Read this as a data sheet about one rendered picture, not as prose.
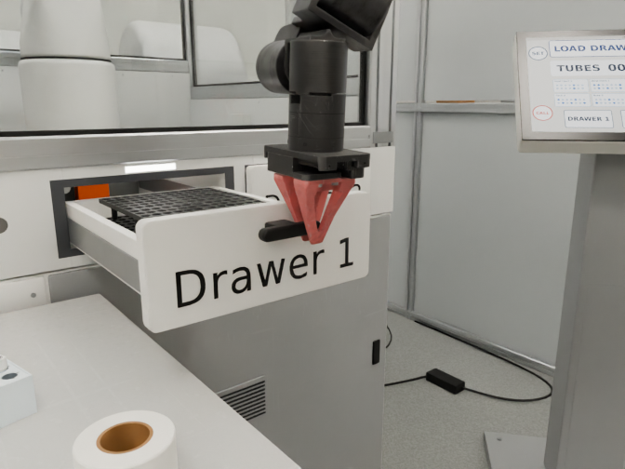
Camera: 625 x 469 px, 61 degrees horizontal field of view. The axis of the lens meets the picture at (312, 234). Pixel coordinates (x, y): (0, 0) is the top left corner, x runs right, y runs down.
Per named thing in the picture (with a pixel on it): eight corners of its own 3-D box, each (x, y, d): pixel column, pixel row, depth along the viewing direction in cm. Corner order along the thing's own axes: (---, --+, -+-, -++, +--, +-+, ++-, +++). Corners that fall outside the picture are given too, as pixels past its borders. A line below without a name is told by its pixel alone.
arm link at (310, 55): (306, 25, 48) (360, 31, 50) (275, 31, 53) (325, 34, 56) (304, 104, 49) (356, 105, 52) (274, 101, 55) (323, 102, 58)
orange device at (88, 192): (111, 201, 115) (108, 175, 113) (56, 207, 108) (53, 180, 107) (104, 198, 118) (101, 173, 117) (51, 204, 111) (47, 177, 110)
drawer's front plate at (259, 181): (369, 209, 111) (371, 156, 109) (252, 229, 94) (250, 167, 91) (364, 207, 113) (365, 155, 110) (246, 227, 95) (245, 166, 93)
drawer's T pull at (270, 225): (322, 233, 57) (322, 220, 57) (263, 244, 52) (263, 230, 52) (301, 226, 60) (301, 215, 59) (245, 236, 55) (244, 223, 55)
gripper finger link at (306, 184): (313, 228, 62) (316, 148, 60) (353, 244, 57) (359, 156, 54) (264, 236, 58) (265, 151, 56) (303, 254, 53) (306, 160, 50)
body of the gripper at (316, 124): (310, 158, 61) (312, 91, 59) (371, 171, 53) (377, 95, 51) (261, 162, 57) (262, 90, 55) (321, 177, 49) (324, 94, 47)
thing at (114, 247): (350, 263, 68) (351, 217, 67) (158, 311, 52) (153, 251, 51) (205, 214, 98) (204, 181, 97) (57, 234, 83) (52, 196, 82)
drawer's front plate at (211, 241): (368, 275, 68) (371, 191, 65) (150, 335, 50) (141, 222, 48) (359, 273, 69) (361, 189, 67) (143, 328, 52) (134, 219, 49)
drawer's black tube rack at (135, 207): (287, 253, 72) (287, 207, 70) (164, 279, 61) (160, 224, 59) (210, 225, 88) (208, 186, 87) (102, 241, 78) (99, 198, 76)
